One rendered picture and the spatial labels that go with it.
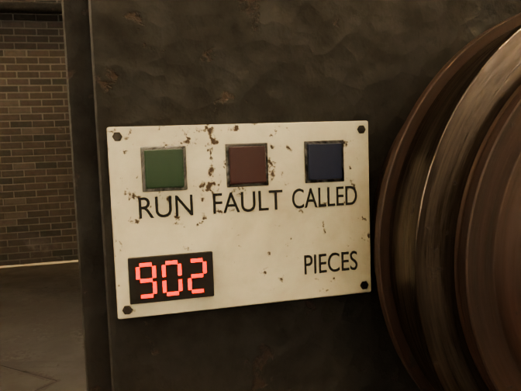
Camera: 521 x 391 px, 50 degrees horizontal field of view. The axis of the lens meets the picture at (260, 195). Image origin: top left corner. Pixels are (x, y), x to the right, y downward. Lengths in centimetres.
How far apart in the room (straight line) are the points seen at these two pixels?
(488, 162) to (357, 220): 17
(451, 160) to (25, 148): 621
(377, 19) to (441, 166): 22
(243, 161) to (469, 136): 20
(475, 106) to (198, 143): 25
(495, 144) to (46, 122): 620
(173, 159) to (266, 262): 14
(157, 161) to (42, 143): 602
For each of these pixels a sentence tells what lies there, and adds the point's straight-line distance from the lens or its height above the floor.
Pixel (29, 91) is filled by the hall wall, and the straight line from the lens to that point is 659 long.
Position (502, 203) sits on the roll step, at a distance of 49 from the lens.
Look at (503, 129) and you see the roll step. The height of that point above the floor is 122.
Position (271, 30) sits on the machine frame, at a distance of 59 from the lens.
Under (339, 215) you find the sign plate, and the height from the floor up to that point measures 114.
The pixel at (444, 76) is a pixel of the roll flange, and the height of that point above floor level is 128.
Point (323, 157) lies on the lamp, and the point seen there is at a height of 120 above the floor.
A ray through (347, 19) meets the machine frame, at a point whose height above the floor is 135.
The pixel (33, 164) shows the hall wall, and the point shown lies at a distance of 655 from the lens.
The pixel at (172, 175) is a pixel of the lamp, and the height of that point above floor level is 119.
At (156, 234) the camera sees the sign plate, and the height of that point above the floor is 114.
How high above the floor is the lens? 122
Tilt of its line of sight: 5 degrees down
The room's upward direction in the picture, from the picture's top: 2 degrees counter-clockwise
